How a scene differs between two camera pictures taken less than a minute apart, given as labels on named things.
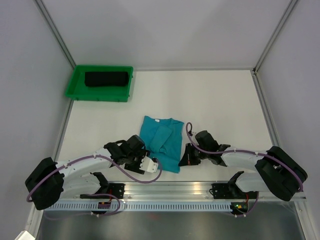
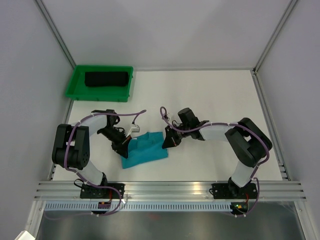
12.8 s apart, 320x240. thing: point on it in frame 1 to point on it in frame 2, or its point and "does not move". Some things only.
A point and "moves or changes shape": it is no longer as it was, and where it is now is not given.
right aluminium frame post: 278,29 does not move
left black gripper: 135,168 to 121,147
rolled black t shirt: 107,78 does not move
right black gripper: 188,159 to 170,140
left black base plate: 115,189 does not move
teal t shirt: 162,138 moves or changes shape
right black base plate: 229,191 does not move
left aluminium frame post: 55,31 does not move
